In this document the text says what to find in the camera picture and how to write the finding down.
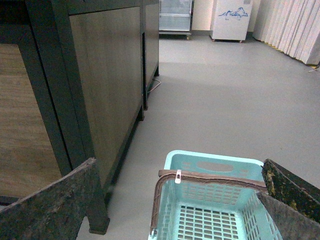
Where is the white chest freezer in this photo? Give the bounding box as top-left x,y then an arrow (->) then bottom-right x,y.
210,0 -> 253,42

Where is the white floor cable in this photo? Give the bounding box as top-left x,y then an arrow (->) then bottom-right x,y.
146,78 -> 162,94

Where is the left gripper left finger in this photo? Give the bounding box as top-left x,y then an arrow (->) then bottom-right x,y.
0,158 -> 97,240

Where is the brown basket handle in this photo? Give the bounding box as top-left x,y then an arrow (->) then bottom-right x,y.
149,169 -> 268,234

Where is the light blue plastic basket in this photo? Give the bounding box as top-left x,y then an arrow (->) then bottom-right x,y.
148,150 -> 282,240

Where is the glass door display fridge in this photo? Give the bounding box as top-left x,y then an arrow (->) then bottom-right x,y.
159,0 -> 194,40

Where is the white clip on handle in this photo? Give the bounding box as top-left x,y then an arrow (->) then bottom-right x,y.
174,169 -> 182,184

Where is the dark wooden display stand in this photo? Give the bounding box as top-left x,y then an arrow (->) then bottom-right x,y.
0,0 -> 159,235

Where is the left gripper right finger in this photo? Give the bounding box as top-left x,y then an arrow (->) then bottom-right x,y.
257,159 -> 320,240

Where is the white pleated curtain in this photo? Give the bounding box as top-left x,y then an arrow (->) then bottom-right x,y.
253,0 -> 320,66

